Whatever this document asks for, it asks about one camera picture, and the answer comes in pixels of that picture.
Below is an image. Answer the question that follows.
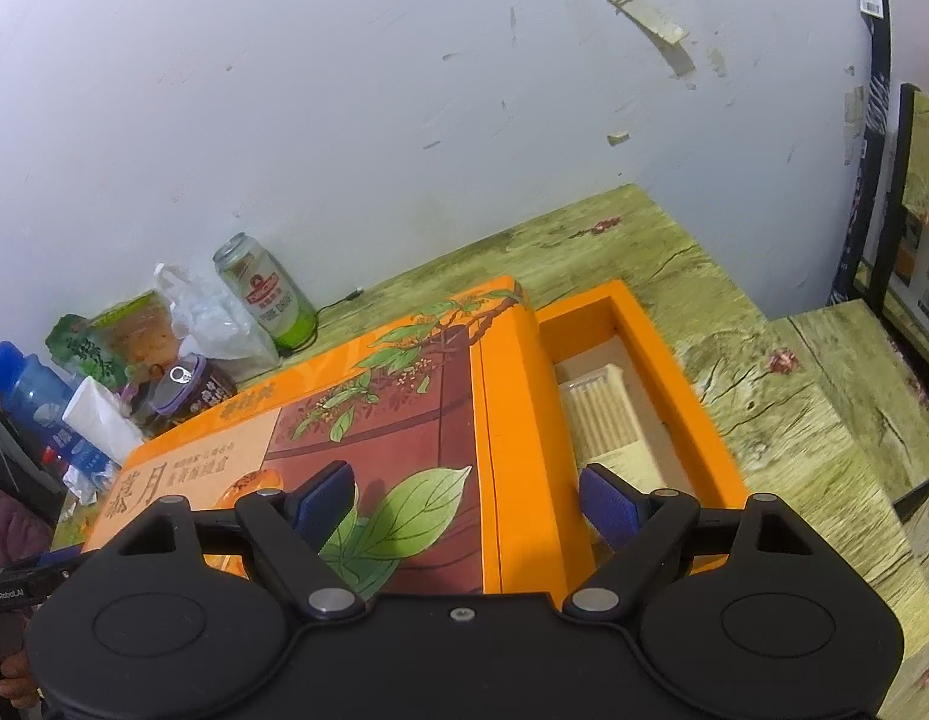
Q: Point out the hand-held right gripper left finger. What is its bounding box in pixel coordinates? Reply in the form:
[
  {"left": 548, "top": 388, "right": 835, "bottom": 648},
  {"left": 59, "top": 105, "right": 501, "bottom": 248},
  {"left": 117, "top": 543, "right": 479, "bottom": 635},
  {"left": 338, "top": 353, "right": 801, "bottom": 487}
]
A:
[{"left": 115, "top": 461, "right": 366, "bottom": 620}]

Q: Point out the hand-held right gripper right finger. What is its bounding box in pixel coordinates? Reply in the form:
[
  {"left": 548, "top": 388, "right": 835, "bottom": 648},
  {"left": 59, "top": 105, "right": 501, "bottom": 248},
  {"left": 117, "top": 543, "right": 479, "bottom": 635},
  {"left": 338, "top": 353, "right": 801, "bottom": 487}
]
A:
[{"left": 563, "top": 463, "right": 821, "bottom": 620}]

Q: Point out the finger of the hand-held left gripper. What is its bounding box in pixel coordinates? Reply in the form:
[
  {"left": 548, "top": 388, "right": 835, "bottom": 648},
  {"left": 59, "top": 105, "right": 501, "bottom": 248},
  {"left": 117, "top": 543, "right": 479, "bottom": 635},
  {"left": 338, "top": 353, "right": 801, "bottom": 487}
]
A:
[{"left": 35, "top": 546, "right": 103, "bottom": 578}]

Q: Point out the clear soda cracker packet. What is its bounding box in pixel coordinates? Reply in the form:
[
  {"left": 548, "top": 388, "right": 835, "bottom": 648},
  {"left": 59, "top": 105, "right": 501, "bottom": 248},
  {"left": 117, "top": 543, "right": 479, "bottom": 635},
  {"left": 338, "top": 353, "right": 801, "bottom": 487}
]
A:
[{"left": 558, "top": 361, "right": 683, "bottom": 500}]

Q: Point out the orange printed box lid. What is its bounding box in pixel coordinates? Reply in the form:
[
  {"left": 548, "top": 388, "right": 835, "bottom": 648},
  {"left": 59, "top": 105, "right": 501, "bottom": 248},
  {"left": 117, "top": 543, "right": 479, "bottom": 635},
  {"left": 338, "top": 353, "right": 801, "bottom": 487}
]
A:
[{"left": 82, "top": 276, "right": 540, "bottom": 597}]

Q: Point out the orange box tray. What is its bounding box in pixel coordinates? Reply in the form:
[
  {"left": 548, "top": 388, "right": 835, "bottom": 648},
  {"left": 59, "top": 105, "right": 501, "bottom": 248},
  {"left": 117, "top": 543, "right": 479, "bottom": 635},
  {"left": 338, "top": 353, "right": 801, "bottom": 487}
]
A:
[{"left": 535, "top": 279, "right": 750, "bottom": 563}]

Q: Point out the green wood-grain desktop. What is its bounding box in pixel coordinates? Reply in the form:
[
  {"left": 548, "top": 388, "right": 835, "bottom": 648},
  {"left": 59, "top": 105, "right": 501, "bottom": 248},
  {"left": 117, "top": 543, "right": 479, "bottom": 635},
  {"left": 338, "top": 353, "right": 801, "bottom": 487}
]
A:
[{"left": 52, "top": 181, "right": 929, "bottom": 720}]

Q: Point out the white tissue pack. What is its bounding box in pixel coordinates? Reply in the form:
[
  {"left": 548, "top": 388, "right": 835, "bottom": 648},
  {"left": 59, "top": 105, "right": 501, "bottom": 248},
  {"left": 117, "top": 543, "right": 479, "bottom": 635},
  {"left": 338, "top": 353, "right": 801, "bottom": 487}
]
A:
[{"left": 63, "top": 376, "right": 146, "bottom": 466}]

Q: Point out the blue water bottle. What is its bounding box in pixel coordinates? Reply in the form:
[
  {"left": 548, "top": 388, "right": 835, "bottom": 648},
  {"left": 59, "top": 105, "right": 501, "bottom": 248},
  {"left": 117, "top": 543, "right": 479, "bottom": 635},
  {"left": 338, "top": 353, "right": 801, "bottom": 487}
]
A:
[{"left": 0, "top": 339, "right": 109, "bottom": 481}]

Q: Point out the purple lidded food can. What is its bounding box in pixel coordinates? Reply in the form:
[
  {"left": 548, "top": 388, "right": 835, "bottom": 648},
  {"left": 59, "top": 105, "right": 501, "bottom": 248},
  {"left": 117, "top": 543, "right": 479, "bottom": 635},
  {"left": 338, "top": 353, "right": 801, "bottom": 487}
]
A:
[{"left": 148, "top": 354, "right": 239, "bottom": 436}]

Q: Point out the white plastic bag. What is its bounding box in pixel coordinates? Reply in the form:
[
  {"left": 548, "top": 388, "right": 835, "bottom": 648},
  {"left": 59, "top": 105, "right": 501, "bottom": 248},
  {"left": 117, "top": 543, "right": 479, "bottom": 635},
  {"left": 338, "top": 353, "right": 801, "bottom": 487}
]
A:
[{"left": 153, "top": 262, "right": 281, "bottom": 383}]

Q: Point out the green tea pouch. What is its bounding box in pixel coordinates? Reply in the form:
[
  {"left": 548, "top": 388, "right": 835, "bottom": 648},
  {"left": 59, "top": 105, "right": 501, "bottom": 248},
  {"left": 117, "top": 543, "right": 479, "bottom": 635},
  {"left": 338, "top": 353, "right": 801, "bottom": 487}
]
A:
[{"left": 44, "top": 313, "right": 128, "bottom": 391}]

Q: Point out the green white beer can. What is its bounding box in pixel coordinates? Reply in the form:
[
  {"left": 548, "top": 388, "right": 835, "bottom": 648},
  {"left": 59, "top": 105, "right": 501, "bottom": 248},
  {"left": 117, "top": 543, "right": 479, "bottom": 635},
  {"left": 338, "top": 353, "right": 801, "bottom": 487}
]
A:
[{"left": 213, "top": 232, "right": 317, "bottom": 352}]

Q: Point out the orange snack pouch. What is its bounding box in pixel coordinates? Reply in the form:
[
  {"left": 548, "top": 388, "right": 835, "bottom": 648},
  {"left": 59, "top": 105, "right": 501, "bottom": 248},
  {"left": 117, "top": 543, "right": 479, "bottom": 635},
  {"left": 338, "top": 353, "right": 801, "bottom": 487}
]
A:
[{"left": 89, "top": 291, "right": 184, "bottom": 383}]

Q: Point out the wood-grain side table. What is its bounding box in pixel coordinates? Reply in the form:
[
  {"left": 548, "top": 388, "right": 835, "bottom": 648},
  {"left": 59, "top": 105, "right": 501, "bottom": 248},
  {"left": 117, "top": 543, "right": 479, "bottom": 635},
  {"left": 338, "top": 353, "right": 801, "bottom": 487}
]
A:
[{"left": 768, "top": 298, "right": 929, "bottom": 720}]

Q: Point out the black framed wood-grain table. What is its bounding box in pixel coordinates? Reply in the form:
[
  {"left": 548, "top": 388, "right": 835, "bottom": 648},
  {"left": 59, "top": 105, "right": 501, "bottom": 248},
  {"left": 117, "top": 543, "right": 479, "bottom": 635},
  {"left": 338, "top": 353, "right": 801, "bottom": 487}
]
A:
[{"left": 854, "top": 82, "right": 929, "bottom": 361}]

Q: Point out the black usb cable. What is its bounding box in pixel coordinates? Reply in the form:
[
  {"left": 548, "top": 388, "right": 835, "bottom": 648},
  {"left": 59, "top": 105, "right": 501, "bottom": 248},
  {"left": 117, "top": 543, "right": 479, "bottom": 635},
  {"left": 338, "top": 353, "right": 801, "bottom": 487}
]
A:
[{"left": 312, "top": 286, "right": 364, "bottom": 352}]

